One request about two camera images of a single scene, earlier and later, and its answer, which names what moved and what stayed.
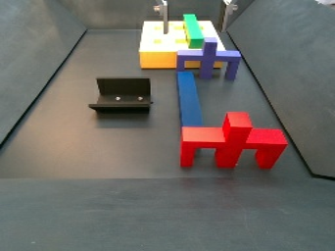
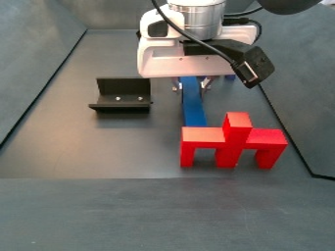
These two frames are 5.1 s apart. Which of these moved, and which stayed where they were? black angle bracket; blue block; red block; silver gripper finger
Moved: silver gripper finger
Stayed: black angle bracket; blue block; red block
